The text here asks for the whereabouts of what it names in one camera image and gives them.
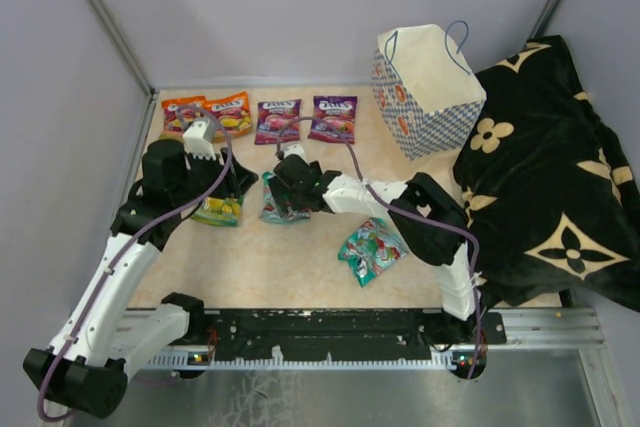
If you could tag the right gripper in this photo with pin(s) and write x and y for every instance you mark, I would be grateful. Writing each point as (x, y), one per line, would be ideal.
(281, 189)

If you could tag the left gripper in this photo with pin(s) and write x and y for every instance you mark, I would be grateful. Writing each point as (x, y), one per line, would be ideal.
(235, 180)

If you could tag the mint candy bag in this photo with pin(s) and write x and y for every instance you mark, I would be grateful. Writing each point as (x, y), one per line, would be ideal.
(372, 249)
(271, 214)

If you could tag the orange candy bag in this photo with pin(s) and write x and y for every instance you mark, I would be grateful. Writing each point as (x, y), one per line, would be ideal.
(172, 126)
(233, 112)

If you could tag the purple candy bag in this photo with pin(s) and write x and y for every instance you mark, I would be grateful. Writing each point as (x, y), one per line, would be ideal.
(273, 122)
(334, 119)

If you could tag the blue checkered paper bag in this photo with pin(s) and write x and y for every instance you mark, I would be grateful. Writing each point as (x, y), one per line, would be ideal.
(428, 95)

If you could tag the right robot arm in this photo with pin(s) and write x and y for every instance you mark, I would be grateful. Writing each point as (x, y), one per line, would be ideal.
(428, 219)

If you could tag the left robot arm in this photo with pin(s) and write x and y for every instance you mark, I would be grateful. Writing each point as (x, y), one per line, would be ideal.
(88, 365)

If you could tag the black floral blanket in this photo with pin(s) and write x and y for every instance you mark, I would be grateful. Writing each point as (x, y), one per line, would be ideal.
(546, 187)

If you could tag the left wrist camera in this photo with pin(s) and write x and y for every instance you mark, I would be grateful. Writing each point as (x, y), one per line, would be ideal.
(198, 139)

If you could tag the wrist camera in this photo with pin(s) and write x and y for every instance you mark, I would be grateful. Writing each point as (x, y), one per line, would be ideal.
(198, 139)
(295, 149)

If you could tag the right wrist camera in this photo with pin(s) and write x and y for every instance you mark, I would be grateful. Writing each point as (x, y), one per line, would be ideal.
(295, 149)

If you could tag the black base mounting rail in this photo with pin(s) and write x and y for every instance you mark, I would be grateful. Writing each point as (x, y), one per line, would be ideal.
(331, 339)

